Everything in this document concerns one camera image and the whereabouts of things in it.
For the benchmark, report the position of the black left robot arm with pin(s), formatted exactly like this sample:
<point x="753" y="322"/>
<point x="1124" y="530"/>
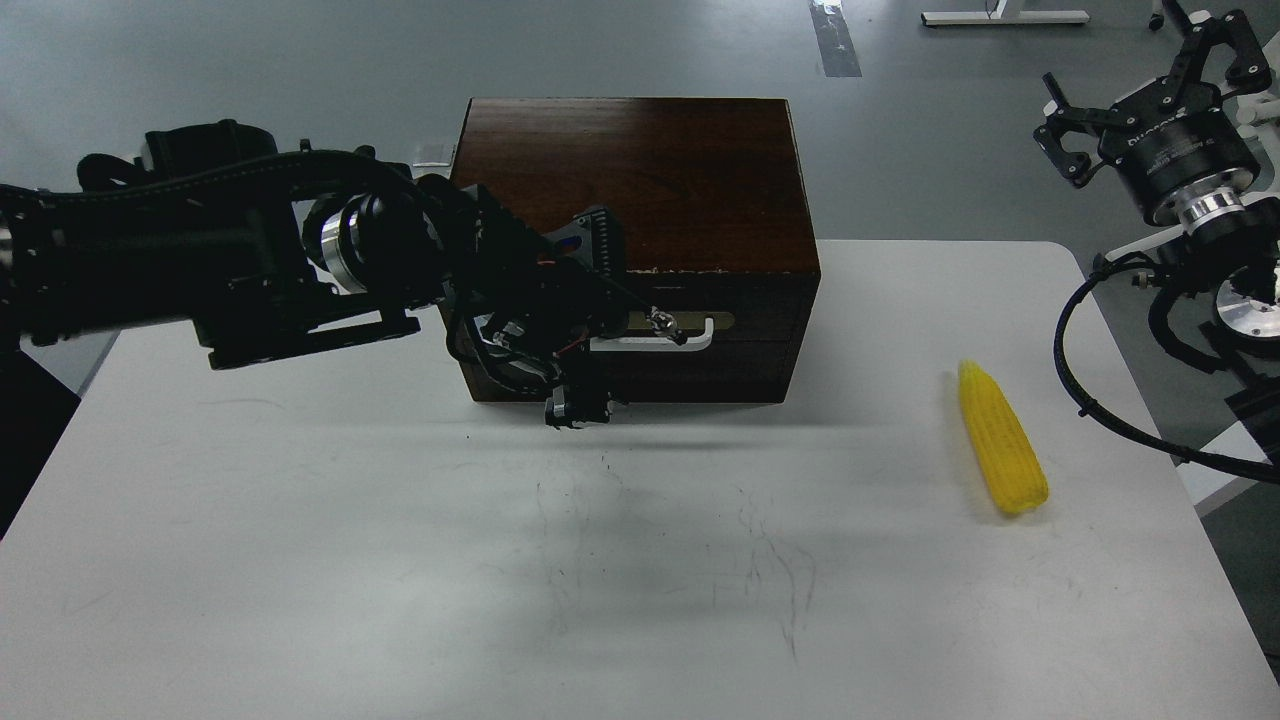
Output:
<point x="272" y="255"/>

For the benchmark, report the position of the dark wooden drawer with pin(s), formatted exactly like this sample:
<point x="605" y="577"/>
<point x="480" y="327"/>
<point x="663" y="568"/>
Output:
<point x="739" y="335"/>

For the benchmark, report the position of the yellow corn cob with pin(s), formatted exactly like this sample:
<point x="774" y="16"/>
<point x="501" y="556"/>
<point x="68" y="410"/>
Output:
<point x="1014" y="476"/>

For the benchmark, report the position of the white drawer handle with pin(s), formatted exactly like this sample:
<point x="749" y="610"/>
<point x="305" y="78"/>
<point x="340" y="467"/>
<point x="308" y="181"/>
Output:
<point x="640" y="337"/>

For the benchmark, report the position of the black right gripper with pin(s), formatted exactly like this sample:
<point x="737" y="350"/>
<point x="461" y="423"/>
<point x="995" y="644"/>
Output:
<point x="1185" y="150"/>

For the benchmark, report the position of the white caster stand leg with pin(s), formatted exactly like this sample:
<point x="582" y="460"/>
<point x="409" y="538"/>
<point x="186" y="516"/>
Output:
<point x="1151" y="242"/>

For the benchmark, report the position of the dark wooden drawer cabinet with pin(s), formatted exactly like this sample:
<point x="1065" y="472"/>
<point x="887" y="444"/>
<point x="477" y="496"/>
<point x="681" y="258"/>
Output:
<point x="711" y="202"/>

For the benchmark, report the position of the white table leg base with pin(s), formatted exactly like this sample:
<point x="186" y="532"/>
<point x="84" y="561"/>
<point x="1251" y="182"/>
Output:
<point x="1005" y="13"/>

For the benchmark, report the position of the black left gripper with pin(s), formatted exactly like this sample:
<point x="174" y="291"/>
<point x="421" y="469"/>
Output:
<point x="521" y="308"/>

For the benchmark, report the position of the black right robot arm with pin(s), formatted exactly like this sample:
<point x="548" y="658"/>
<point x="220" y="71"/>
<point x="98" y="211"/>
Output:
<point x="1228" y="244"/>

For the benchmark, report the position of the grey floor tape strip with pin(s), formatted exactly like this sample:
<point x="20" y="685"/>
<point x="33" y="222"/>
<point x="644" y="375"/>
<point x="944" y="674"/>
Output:
<point x="837" y="54"/>

